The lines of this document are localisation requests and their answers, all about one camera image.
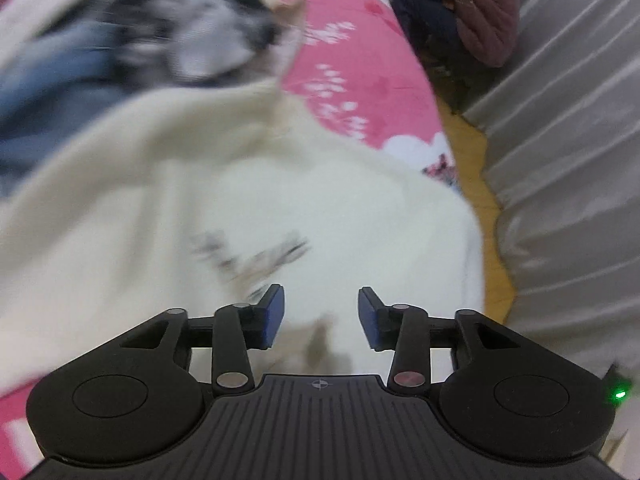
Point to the grey plaid shirt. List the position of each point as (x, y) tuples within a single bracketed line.
[(200, 25)]

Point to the blue denim garment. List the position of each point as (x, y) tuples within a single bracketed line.
[(50, 95)]

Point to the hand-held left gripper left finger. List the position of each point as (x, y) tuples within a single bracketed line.
[(275, 315)]

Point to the pink floral bedsheet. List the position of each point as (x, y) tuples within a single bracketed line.
[(350, 60)]

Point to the white fuzzy sweater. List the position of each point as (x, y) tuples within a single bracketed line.
[(250, 185)]

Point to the beige satin garment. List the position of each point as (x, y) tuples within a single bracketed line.
[(290, 15)]

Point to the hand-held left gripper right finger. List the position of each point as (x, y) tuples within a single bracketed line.
[(367, 317)]

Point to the grey curtain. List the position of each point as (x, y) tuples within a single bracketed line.
[(575, 135)]

